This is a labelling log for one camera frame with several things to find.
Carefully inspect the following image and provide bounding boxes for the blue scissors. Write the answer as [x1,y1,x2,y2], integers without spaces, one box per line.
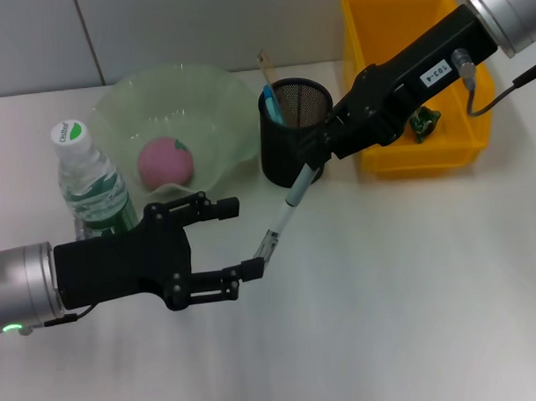
[262,84,290,128]

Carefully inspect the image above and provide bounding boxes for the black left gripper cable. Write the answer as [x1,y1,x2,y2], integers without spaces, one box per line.
[18,303,99,337]

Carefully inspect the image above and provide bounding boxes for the green glass fruit bowl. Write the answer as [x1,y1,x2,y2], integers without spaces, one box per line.
[86,62,262,206]

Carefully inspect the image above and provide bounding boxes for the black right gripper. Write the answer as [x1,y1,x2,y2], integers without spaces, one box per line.
[286,3,505,184]

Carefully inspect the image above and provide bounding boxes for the clear plastic ruler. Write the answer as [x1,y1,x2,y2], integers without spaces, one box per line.
[256,49,287,122]

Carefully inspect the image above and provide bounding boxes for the yellow plastic bin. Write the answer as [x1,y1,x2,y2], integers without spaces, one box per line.
[340,0,501,181]

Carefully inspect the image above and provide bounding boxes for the pink toy peach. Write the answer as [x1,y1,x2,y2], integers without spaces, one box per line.
[136,135,196,191]

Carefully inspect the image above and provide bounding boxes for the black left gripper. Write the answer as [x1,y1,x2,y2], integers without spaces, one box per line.
[50,189,268,317]

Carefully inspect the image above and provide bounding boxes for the black mesh pen holder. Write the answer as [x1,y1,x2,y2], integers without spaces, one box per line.
[257,76,336,189]

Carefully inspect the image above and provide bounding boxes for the clear water bottle green label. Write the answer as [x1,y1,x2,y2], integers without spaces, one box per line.
[49,116,142,241]

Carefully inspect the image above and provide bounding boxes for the silver grey pen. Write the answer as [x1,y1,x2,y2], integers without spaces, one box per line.
[248,163,323,267]

